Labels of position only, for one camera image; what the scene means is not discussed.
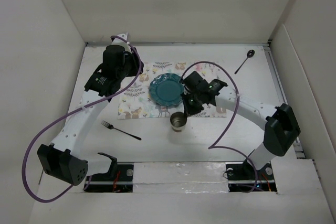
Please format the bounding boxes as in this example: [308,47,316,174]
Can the teal scalloped plate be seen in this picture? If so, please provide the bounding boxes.
[149,73,184,107]

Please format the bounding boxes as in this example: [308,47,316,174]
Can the stainless steel cup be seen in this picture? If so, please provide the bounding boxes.
[170,112,187,132]

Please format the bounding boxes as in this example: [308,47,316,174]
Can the floral animal print cloth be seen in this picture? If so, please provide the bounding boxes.
[118,62,226,120]

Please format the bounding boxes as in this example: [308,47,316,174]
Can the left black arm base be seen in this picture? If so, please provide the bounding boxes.
[83,152,134,193]

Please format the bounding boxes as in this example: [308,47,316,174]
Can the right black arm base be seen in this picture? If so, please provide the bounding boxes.
[223,159,277,193]

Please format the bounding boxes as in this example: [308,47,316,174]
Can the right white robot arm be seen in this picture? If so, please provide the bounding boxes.
[182,77,301,179]

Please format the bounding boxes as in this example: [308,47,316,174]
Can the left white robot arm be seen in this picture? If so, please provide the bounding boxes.
[37,33,143,186]

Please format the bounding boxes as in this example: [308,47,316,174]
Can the black metal fork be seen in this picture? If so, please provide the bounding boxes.
[101,121,142,141]

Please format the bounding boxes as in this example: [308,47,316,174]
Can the black spoon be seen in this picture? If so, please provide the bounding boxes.
[234,49,255,74]

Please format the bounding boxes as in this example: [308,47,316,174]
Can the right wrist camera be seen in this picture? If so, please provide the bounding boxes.
[182,71,208,92]

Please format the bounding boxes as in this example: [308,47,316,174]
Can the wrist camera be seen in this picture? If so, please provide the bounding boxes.
[182,71,208,92]
[101,45,125,78]

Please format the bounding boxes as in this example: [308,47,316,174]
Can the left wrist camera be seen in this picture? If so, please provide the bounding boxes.
[101,45,125,78]

